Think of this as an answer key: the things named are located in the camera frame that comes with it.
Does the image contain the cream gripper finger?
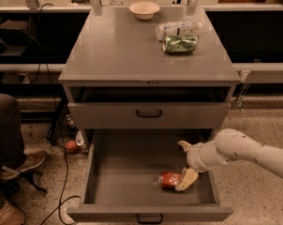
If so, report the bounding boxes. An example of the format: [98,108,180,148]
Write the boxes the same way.
[175,168,199,191]
[178,141,192,153]

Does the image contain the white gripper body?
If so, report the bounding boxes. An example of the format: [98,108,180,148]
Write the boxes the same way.
[186,142,209,173]

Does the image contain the red coke can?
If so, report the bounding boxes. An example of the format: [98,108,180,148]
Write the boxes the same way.
[158,172,181,188]

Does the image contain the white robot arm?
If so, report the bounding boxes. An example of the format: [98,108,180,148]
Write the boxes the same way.
[175,128,283,191]

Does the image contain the open grey middle drawer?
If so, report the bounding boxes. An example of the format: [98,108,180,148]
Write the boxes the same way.
[67,129,232,223]

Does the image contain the grey metal drawer cabinet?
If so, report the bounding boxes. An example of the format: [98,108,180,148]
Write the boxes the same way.
[58,5,242,143]

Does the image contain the green crushed soda can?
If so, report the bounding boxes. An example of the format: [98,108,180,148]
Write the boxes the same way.
[163,34,199,53]

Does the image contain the closed grey top drawer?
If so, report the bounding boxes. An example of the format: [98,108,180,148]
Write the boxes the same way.
[68,102,229,129]

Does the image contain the red can on floor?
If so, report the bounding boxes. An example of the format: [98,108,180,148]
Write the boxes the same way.
[65,140,84,153]

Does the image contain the clear plastic water bottle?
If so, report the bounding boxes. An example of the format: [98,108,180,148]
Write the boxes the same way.
[155,20,202,41]

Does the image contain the white paper bowl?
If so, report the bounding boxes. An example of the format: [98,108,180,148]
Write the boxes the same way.
[129,1,160,21]

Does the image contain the tan shoe upper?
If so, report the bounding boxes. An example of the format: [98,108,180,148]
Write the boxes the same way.
[0,151,47,181]

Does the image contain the tan shoe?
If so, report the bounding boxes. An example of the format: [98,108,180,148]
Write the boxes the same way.
[0,151,47,181]
[0,201,25,225]

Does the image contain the black office chair base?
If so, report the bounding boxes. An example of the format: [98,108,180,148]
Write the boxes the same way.
[0,164,47,197]

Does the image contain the person leg brown trousers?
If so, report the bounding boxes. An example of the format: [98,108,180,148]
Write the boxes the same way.
[0,94,26,169]

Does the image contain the tan shoe lower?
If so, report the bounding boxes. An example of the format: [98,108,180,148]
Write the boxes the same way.
[0,201,25,225]

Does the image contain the black drawer handle upper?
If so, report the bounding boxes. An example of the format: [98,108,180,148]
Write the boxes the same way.
[136,110,162,118]

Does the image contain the black drawer handle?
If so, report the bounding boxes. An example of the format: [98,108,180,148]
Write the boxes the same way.
[136,110,162,118]
[136,214,164,225]

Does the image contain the black drawer handle lower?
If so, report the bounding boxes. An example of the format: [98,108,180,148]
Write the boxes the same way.
[136,214,164,225]

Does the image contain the black floor cable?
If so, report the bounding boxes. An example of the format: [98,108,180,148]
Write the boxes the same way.
[39,147,81,225]

